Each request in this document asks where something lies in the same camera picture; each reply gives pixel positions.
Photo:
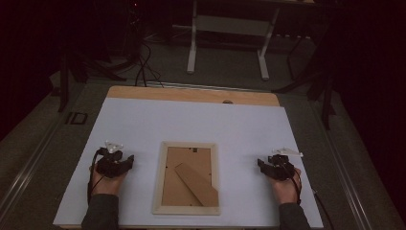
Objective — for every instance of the person's right hand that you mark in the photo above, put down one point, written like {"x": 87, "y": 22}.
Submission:
{"x": 287, "y": 190}

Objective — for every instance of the white metal desk frame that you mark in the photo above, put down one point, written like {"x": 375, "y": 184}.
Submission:
{"x": 230, "y": 25}

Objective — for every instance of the black stand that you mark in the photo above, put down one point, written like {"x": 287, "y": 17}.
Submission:
{"x": 326, "y": 105}
{"x": 63, "y": 86}

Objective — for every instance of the wooden photo frame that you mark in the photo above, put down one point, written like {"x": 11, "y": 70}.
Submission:
{"x": 188, "y": 179}

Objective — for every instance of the black floor socket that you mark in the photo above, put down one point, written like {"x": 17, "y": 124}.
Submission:
{"x": 76, "y": 118}

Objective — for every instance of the person's left hand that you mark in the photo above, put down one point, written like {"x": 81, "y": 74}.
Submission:
{"x": 107, "y": 185}

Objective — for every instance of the metal floor rail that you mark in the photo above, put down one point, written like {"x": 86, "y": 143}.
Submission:
{"x": 346, "y": 179}
{"x": 30, "y": 166}

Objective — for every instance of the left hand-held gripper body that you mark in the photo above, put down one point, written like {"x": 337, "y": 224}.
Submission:
{"x": 110, "y": 164}

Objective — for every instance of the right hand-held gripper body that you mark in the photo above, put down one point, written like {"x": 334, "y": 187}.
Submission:
{"x": 281, "y": 169}

